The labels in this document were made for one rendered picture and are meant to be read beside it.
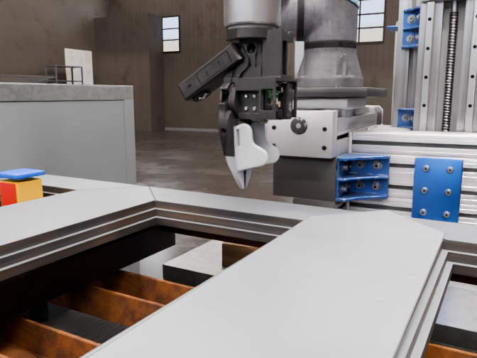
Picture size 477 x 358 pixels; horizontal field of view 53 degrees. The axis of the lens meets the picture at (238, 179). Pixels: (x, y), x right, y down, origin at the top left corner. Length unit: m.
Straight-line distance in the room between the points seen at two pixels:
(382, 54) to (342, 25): 10.91
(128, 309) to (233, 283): 0.34
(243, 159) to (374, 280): 0.26
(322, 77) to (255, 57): 0.43
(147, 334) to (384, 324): 0.18
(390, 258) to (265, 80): 0.26
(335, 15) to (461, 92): 0.31
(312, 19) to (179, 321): 0.81
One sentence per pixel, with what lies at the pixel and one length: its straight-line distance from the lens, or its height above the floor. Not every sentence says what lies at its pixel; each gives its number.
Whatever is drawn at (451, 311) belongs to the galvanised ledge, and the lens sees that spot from 0.87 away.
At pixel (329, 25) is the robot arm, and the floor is 1.17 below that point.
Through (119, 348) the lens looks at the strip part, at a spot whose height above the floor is 0.85.
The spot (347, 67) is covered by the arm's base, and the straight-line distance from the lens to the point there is 1.08.
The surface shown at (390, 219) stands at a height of 0.85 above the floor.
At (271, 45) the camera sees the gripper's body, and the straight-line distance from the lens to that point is 0.62.
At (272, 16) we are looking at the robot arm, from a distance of 0.63.
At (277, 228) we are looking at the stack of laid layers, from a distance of 0.69.
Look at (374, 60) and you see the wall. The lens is 12.01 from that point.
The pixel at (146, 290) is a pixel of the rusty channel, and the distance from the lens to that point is 0.83.
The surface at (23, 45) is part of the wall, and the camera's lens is 13.47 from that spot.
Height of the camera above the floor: 1.02
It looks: 10 degrees down
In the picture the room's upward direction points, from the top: straight up
